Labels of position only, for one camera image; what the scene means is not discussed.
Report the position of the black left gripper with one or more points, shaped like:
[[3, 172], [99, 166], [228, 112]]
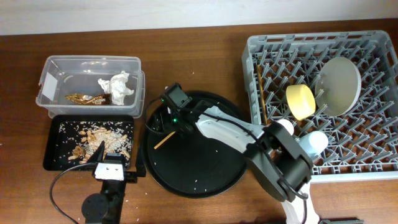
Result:
[[140, 169]]

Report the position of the white napkin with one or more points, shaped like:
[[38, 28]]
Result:
[[117, 88]]

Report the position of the gold brown snack wrapper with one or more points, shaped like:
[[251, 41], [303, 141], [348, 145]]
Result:
[[104, 99]]

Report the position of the yellow bowl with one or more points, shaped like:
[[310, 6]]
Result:
[[301, 101]]

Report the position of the round black tray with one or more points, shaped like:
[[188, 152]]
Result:
[[189, 165]]

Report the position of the grey plate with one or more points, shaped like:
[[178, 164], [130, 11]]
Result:
[[338, 87]]

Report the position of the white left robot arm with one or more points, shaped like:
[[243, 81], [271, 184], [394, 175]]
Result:
[[105, 206]]

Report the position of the black rectangular tray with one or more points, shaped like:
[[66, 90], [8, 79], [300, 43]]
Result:
[[49, 162]]

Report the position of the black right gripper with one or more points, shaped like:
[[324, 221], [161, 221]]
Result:
[[163, 121]]

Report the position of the light blue cup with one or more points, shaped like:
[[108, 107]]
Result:
[[314, 143]]

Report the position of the food scraps pile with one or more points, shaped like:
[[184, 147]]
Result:
[[78, 140]]

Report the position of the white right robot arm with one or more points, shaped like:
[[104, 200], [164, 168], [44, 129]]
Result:
[[281, 167]]

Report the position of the wooden chopstick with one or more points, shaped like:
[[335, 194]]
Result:
[[262, 102], [164, 140]]

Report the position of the clear plastic bin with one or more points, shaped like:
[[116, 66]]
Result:
[[64, 75]]

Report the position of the pink cup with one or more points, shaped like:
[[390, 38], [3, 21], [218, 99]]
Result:
[[287, 125]]

